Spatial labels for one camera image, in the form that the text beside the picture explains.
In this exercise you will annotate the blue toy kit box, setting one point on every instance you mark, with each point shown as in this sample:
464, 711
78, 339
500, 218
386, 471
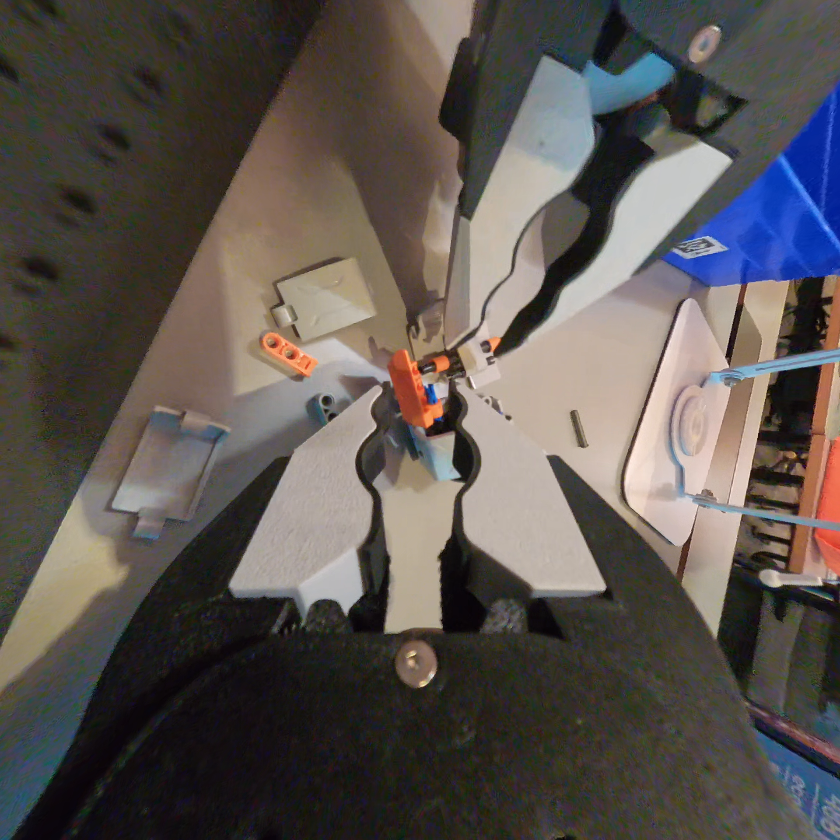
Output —
807, 787

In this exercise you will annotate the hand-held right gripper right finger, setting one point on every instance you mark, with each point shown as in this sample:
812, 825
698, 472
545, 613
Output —
531, 525

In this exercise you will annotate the orange red fabric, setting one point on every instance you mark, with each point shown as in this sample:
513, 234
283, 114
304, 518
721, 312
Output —
830, 492

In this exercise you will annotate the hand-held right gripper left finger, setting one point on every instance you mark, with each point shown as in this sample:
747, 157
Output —
302, 525

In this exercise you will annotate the grey two-hole connector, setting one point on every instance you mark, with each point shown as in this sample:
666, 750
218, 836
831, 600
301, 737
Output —
315, 410

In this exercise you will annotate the light grey flat clip panel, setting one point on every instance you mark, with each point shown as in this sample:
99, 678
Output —
164, 472

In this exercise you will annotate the blue storage bin with tag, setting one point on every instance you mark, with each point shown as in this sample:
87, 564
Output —
787, 216

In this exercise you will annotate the grey ribbed hinged panel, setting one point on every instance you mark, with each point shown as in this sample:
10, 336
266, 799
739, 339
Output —
325, 295

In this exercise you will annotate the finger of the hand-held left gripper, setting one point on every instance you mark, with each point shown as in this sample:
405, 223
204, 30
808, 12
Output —
525, 151
656, 210

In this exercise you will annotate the orange three-hole beam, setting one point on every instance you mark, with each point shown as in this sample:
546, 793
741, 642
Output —
308, 365

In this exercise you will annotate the short black axle pin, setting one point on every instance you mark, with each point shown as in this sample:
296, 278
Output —
579, 429

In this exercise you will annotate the grey motor assembly orange panel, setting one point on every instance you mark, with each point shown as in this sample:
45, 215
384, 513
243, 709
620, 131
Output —
407, 387

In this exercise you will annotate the white rounded base board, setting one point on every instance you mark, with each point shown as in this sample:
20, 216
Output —
656, 485

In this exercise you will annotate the clear document stand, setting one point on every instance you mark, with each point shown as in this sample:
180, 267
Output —
689, 420

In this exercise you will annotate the dark perforated panel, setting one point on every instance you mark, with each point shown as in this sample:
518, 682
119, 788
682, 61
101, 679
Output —
98, 262

